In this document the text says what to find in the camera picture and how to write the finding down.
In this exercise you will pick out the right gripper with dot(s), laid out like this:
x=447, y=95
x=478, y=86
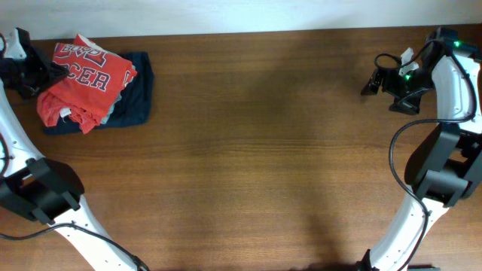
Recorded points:
x=407, y=106

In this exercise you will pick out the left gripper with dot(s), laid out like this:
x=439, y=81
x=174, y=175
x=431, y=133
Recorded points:
x=48, y=75

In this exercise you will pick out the orange t-shirt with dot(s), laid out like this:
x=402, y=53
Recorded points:
x=59, y=100

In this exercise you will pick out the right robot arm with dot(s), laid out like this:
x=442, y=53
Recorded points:
x=446, y=167

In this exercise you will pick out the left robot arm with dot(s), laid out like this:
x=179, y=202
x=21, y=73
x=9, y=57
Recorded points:
x=39, y=189

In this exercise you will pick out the folded red soccer shirt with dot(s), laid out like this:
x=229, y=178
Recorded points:
x=87, y=97

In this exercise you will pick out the folded grey garment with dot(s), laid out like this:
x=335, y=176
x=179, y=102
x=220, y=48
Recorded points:
x=113, y=109

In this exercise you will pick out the folded navy garment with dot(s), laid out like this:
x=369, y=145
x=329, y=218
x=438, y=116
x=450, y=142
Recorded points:
x=134, y=108

